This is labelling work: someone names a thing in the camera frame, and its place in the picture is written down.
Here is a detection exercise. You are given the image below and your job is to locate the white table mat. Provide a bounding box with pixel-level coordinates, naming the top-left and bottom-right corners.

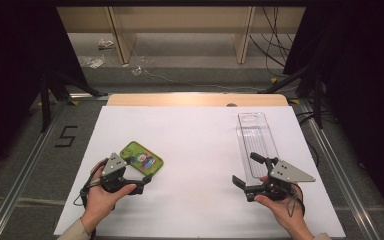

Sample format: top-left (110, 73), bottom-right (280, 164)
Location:
top-left (53, 105), bottom-right (347, 239)

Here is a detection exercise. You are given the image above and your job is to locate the black curtain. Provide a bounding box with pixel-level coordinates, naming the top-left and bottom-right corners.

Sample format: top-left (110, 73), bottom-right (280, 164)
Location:
top-left (282, 0), bottom-right (384, 219)
top-left (0, 0), bottom-right (88, 183)

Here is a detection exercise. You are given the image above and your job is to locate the person's left hand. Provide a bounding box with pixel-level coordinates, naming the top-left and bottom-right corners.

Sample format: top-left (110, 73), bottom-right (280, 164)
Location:
top-left (80, 158), bottom-right (138, 235)

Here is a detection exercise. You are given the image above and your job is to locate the aluminium floor rail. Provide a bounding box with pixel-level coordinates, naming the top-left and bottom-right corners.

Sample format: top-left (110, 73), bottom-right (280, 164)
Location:
top-left (0, 93), bottom-right (109, 240)
top-left (289, 98), bottom-right (378, 240)

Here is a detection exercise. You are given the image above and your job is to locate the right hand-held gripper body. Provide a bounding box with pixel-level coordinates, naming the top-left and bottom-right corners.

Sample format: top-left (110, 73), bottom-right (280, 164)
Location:
top-left (244, 157), bottom-right (317, 203)

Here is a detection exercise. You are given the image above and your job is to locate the black metal stand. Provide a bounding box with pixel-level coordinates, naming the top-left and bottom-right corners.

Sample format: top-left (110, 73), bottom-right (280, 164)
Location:
top-left (39, 68), bottom-right (109, 134)
top-left (262, 61), bottom-right (325, 130)

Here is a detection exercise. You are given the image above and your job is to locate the black floor cable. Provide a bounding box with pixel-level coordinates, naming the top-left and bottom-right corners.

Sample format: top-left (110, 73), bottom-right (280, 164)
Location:
top-left (295, 110), bottom-right (339, 168)

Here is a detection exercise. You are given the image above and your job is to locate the light wooden bench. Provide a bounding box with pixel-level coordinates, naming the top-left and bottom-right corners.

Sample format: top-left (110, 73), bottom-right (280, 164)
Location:
top-left (56, 6), bottom-right (307, 66)

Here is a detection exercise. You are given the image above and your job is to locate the green phone case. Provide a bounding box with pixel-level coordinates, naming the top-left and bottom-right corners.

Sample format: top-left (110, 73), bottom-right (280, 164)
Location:
top-left (119, 140), bottom-right (165, 176)

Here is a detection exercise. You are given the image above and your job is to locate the thin white cable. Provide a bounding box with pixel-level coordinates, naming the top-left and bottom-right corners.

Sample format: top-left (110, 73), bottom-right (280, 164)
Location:
top-left (130, 49), bottom-right (272, 93)

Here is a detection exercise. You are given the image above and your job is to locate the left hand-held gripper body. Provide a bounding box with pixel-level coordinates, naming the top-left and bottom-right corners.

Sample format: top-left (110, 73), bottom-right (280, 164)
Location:
top-left (99, 152), bottom-right (145, 196)

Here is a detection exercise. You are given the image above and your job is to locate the person's right hand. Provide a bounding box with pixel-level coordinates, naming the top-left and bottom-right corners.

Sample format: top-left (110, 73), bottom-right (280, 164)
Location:
top-left (254, 175), bottom-right (315, 240)

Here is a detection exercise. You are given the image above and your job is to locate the clear plastic tray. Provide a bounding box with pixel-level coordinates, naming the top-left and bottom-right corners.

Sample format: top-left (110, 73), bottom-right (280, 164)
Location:
top-left (236, 112), bottom-right (280, 186)

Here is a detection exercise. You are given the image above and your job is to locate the bundle of black cables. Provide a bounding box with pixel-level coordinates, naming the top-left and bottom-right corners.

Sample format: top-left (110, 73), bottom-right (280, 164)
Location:
top-left (248, 6), bottom-right (296, 78)

